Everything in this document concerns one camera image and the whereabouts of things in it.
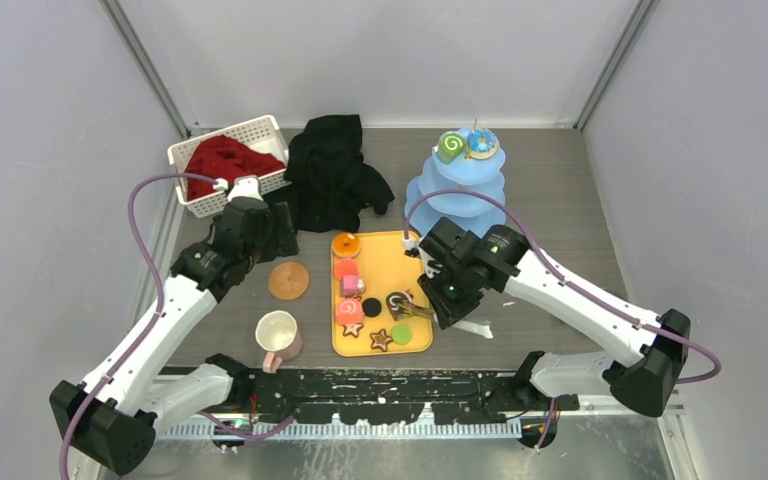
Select blue three-tier cake stand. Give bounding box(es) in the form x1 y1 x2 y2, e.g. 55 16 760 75
404 124 507 236

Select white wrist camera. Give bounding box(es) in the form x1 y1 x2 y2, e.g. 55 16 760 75
401 237 437 278
226 176 263 203

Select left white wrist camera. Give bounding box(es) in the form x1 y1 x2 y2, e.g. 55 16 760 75
226 176 263 203

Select green roll cake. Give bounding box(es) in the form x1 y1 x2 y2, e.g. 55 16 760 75
436 131 466 164

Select blue donut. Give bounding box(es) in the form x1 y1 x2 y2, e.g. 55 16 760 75
465 128 499 160

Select yellow tray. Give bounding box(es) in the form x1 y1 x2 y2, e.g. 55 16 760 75
329 231 434 358

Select pink mug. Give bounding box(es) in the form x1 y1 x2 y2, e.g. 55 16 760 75
255 310 303 374

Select black cloth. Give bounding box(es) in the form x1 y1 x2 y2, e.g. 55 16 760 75
284 114 395 233

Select red cloth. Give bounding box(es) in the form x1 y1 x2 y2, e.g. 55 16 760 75
185 135 285 185

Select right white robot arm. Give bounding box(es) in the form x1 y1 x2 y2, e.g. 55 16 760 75
402 218 690 417

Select green round macaron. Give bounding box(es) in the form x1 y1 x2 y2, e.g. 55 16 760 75
390 324 413 345

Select pink cube cake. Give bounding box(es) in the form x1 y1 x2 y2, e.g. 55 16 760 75
339 274 365 298

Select brown star cookie left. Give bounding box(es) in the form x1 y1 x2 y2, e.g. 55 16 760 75
342 322 364 338

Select metal tongs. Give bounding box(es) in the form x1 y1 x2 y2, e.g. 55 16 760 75
393 299 495 340

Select white plastic basket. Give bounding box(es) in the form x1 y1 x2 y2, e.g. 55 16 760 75
167 115 290 194

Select chocolate swirl roll cake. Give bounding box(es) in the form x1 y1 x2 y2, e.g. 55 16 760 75
386 291 416 322

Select orange donut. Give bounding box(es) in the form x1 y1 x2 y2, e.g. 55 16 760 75
331 232 361 258

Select brown star cookie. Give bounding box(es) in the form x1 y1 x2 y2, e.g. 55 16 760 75
342 322 364 338
369 329 393 352

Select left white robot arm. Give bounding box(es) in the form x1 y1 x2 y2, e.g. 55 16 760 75
49 197 299 479

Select pink swirl roll cake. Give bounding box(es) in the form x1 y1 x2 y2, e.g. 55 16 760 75
335 298 364 325

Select red round cake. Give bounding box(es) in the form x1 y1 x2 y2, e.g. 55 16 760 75
333 258 359 280

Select left woven coaster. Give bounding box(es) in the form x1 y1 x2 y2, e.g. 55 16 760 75
268 262 310 301

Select brown star cookie right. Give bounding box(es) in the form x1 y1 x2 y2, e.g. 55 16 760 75
369 329 393 352

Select black round cookie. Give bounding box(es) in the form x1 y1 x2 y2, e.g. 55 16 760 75
361 298 382 318

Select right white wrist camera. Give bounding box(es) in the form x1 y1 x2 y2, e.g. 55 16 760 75
401 237 437 278

